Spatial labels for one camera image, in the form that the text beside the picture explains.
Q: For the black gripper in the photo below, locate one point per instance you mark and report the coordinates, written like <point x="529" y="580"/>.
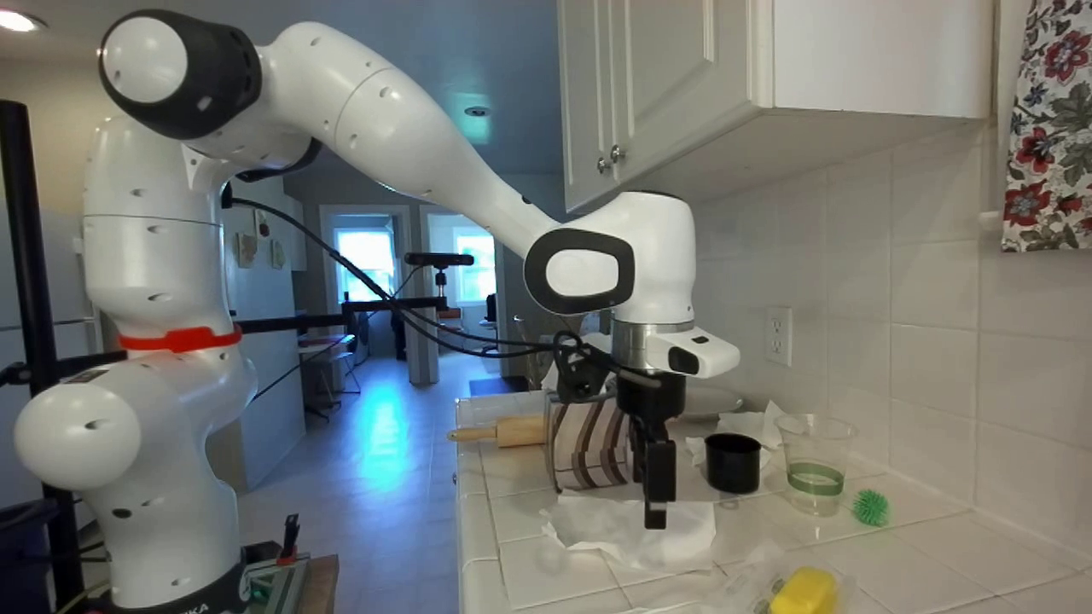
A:
<point x="649" y="404"/>

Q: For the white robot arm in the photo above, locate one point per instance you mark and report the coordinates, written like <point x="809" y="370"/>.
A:
<point x="204" y="311"/>

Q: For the black measuring cup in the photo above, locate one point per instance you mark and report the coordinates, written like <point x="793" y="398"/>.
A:
<point x="732" y="461"/>

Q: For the wooden rolling pin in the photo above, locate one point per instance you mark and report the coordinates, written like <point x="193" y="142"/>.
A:
<point x="505" y="432"/>

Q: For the clear glass with green band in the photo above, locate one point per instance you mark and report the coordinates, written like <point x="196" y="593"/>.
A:
<point x="818" y="461"/>

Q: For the yellow sponge in plastic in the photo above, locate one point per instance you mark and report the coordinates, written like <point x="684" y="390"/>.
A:
<point x="806" y="590"/>

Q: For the small green object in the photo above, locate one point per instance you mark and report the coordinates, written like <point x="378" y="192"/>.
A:
<point x="873" y="510"/>

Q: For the white upper cabinet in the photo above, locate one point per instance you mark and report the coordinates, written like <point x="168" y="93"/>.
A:
<point x="711" y="96"/>

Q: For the floral curtain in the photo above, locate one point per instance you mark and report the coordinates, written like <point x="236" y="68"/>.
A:
<point x="1050" y="138"/>

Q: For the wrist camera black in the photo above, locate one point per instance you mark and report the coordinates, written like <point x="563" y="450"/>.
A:
<point x="583" y="366"/>

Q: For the white wall outlet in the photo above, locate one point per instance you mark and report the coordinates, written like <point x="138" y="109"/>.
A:
<point x="779" y="336"/>

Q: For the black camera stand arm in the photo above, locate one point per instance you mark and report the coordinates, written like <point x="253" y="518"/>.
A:
<point x="42" y="366"/>

